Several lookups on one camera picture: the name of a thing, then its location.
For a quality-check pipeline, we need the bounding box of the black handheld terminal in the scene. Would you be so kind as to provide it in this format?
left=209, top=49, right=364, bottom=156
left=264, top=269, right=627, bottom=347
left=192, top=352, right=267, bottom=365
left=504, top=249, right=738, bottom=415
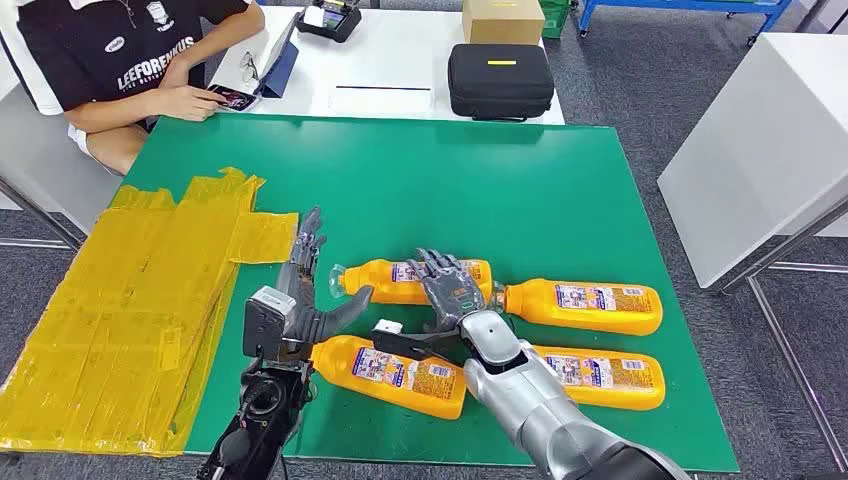
left=295, top=0, right=364, bottom=44

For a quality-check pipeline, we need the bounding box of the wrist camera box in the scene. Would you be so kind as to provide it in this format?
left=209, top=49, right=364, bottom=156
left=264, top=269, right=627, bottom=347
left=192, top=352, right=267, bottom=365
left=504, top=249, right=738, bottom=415
left=369, top=319, right=468, bottom=368
left=242, top=286, right=297, bottom=364

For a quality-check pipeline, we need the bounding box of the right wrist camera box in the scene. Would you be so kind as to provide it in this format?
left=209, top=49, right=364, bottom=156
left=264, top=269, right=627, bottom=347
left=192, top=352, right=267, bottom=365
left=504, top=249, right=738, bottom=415
left=369, top=319, right=468, bottom=368

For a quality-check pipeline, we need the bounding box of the green plastic crate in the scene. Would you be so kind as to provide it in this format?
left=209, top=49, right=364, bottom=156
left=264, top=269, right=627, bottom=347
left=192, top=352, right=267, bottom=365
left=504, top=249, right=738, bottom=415
left=537, top=0, right=572, bottom=40

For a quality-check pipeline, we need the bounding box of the white flat box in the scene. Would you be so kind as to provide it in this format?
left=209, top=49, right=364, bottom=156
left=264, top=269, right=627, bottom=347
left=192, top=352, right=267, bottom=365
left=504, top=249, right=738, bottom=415
left=327, top=84, right=435, bottom=115

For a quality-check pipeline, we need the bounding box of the tablet with blue cover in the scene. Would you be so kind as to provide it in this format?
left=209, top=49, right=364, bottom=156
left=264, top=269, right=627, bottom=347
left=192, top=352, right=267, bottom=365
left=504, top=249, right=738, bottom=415
left=254, top=13, right=301, bottom=99

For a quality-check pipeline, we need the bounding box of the white desk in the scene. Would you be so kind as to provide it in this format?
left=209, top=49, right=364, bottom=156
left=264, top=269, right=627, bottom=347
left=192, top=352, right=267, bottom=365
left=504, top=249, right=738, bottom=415
left=208, top=5, right=566, bottom=126

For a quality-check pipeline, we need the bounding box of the black zip case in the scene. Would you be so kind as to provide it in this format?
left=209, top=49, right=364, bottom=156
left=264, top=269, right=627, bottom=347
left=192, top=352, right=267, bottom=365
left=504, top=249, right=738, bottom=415
left=447, top=42, right=556, bottom=123

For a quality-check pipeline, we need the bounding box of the orange detergent bottle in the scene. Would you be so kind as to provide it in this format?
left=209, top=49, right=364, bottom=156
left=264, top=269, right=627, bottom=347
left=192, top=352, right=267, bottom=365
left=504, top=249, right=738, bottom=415
left=533, top=345, right=666, bottom=413
left=490, top=278, right=664, bottom=337
left=309, top=334, right=469, bottom=421
left=329, top=258, right=495, bottom=307

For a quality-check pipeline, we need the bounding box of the person's right hand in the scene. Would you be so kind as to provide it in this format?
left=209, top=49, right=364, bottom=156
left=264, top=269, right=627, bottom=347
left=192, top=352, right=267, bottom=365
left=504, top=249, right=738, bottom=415
left=148, top=84, right=227, bottom=123

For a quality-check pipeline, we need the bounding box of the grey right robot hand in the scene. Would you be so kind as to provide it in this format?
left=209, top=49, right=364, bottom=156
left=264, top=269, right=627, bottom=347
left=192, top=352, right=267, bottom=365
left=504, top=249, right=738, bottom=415
left=405, top=248, right=490, bottom=336

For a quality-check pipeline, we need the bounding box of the white side table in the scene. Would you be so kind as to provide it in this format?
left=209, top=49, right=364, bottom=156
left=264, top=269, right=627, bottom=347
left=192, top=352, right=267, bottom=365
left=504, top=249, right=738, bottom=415
left=657, top=31, right=848, bottom=475

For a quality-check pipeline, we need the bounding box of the green table mat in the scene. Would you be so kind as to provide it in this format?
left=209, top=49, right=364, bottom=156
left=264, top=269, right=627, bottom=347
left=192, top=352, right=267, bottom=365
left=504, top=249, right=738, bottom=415
left=122, top=114, right=741, bottom=474

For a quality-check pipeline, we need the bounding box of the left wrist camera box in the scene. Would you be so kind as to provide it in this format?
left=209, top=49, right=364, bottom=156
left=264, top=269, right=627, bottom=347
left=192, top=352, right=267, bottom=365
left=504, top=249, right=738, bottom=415
left=242, top=286, right=297, bottom=364

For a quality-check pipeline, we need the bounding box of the brown cardboard box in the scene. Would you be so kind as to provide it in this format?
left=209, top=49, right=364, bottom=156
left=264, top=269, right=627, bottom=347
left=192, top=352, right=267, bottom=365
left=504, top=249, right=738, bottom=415
left=461, top=0, right=547, bottom=46

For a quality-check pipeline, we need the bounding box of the blue metal rack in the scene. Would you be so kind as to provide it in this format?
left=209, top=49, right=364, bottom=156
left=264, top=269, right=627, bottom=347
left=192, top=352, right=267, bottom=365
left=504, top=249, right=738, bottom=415
left=577, top=0, right=794, bottom=46

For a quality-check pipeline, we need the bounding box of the yellow tape sheet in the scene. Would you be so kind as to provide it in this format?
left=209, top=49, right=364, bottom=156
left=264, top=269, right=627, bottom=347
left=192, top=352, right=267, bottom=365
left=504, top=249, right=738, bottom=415
left=0, top=166, right=301, bottom=458

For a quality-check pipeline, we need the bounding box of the person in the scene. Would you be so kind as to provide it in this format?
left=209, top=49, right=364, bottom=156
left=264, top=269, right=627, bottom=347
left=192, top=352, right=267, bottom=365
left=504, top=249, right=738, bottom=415
left=0, top=0, right=266, bottom=177

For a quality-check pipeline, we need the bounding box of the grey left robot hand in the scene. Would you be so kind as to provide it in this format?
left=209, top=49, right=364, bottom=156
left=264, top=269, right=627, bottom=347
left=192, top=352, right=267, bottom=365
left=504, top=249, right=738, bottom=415
left=276, top=206, right=376, bottom=363

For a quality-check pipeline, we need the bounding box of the smartphone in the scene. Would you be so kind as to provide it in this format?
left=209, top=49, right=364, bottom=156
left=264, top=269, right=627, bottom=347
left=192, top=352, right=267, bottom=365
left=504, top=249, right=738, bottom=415
left=207, top=84, right=260, bottom=113

